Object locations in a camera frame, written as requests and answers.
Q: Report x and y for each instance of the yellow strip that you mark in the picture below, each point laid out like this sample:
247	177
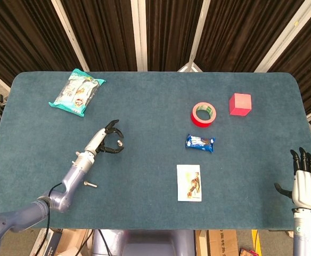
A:
255	240

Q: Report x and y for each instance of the white picture card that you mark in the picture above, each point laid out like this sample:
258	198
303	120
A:
188	184

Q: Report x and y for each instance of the left purple robot arm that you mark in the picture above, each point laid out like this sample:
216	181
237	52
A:
73	178

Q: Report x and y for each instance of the purple robot torso base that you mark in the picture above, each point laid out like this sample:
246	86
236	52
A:
145	244

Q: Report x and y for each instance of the red tape roll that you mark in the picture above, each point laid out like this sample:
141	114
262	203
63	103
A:
196	122

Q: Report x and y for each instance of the right purple robot arm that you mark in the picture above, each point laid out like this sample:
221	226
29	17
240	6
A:
306	234

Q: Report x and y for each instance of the colourful book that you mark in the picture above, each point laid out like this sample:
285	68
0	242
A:
247	252

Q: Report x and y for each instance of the blue cookie packet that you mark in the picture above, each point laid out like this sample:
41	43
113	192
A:
199	142

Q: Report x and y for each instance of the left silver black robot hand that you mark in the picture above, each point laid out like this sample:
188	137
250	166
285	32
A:
95	140

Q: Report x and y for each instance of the brown cardboard sheet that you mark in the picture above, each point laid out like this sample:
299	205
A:
70	240

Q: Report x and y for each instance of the brown cardboard box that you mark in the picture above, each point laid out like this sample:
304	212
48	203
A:
219	242

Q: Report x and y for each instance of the pink red cube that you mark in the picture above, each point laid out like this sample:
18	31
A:
240	105

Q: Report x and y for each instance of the teal felt table cover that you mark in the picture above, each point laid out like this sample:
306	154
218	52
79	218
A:
145	106

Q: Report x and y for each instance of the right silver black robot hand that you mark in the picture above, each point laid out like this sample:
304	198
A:
308	189

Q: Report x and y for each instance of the teal snack bag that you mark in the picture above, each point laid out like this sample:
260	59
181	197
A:
75	93

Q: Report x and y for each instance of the white printed box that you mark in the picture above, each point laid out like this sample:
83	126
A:
41	245

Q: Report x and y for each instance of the dark brown pleated curtain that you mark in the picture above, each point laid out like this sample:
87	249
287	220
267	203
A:
246	34
171	34
105	34
25	34
310	66

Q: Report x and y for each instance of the dark blue box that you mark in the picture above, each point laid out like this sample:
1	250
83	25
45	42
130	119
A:
53	242

